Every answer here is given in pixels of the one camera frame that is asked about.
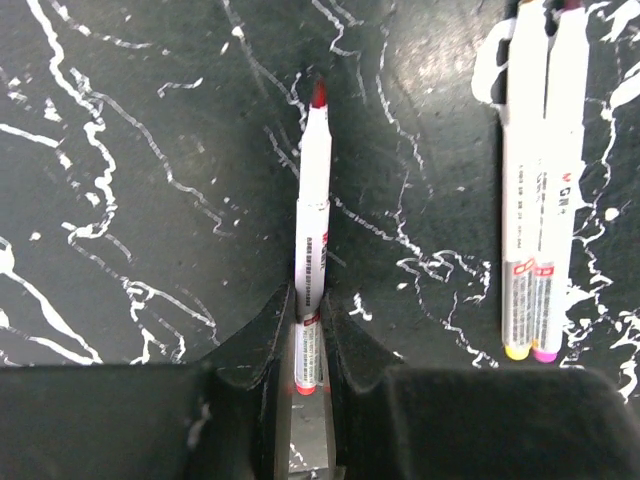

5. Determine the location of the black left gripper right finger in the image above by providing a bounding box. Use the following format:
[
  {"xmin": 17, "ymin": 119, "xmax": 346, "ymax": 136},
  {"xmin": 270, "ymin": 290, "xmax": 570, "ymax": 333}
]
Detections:
[{"xmin": 321, "ymin": 298, "xmax": 639, "ymax": 479}]

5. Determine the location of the purple whiteboard pen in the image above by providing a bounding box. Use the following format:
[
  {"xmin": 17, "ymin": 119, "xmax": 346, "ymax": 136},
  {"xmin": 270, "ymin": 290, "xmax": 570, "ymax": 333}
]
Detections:
[{"xmin": 533, "ymin": 1, "xmax": 589, "ymax": 363}]

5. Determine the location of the yellow whiteboard pen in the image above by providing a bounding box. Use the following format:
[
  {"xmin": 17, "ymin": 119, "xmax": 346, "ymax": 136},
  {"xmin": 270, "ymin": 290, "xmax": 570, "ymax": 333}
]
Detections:
[{"xmin": 501, "ymin": 1, "xmax": 548, "ymax": 361}]

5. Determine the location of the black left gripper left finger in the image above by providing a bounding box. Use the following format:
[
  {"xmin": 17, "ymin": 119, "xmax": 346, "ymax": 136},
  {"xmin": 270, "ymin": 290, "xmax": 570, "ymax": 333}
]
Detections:
[{"xmin": 1, "ymin": 284, "xmax": 293, "ymax": 479}]

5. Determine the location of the red whiteboard pen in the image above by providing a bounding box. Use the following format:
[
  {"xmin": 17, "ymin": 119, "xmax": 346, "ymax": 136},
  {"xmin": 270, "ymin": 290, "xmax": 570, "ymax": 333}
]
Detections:
[{"xmin": 294, "ymin": 79, "xmax": 332, "ymax": 395}]

